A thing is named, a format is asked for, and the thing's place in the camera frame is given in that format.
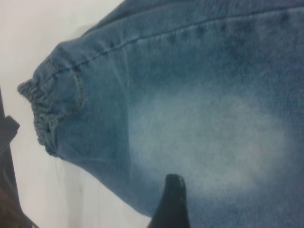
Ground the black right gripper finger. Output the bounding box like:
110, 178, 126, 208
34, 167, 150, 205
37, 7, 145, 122
147, 174, 191, 228

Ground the blue denim jeans basketball print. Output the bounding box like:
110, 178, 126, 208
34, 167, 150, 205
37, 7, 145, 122
17, 0, 304, 228

